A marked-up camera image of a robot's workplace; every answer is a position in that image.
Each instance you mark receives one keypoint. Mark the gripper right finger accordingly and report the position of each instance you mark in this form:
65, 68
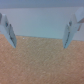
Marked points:
70, 32

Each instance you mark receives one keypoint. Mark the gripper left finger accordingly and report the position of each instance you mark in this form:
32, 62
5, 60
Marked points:
9, 32

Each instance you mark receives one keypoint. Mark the white cabinet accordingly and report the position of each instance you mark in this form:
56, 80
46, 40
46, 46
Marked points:
40, 21

